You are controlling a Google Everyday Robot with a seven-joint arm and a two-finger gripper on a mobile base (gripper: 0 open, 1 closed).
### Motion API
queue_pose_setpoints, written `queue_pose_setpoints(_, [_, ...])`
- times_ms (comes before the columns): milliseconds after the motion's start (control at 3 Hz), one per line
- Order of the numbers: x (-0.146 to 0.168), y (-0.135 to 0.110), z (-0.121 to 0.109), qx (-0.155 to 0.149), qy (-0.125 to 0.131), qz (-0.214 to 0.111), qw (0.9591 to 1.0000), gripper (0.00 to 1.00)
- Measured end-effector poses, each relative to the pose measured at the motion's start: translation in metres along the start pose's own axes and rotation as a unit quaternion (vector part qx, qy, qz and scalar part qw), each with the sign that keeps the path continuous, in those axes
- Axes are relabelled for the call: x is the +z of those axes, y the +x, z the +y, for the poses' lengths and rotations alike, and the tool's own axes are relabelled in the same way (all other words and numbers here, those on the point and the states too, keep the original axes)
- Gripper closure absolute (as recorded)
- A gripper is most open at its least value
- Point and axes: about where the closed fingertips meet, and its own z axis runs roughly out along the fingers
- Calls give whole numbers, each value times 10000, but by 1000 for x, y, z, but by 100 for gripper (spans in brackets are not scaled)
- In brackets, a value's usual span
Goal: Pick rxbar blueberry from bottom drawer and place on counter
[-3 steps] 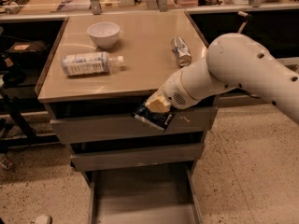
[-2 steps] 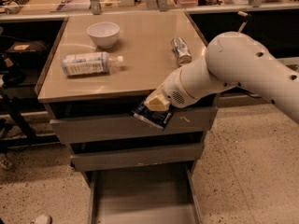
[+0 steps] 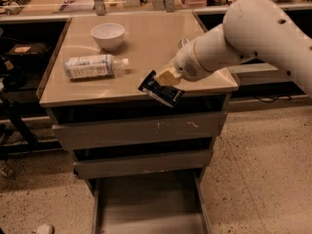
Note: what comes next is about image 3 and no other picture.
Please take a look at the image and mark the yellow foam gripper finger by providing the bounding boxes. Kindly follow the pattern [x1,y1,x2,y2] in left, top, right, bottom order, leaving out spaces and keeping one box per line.
[154,65,181,86]

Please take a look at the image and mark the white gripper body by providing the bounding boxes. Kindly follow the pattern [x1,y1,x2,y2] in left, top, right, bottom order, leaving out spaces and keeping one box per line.
[174,40,211,82]

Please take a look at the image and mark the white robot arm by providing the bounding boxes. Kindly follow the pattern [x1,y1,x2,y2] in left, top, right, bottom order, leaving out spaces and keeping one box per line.
[155,0,312,97]

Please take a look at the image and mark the top grey drawer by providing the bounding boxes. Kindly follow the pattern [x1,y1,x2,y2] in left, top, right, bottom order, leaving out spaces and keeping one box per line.
[53,111,226,150]

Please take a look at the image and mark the grey drawer cabinet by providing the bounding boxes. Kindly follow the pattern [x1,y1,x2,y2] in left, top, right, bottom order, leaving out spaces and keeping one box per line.
[40,12,238,234]

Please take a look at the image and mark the middle grey drawer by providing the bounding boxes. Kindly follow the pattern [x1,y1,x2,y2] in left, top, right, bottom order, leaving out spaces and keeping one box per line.
[73,149,213,179]

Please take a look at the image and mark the bottom grey open drawer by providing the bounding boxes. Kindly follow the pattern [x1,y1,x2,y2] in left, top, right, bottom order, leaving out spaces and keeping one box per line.
[92,170,211,234]

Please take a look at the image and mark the silver drink can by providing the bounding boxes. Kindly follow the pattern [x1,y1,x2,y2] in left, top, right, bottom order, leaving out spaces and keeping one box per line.
[178,38,190,49]

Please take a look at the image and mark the plastic water bottle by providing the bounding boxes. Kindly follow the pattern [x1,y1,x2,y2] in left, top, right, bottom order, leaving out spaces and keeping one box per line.
[63,54,129,80]

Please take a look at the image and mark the white ceramic bowl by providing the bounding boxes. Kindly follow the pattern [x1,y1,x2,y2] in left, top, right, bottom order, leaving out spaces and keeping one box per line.
[91,23,126,51]

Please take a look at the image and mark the black bag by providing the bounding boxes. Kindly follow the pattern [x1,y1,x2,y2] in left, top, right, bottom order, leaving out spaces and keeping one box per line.
[5,43,51,78]

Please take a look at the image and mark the black stand leg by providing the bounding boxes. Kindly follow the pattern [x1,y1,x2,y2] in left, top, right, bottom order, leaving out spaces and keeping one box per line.
[0,94,61,155]

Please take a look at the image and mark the white shoe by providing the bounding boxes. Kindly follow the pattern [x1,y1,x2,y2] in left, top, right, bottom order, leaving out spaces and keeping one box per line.
[31,223,54,234]

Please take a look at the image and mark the black floor cable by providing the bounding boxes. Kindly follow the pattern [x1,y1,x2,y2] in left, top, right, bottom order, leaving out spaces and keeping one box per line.
[253,94,293,103]

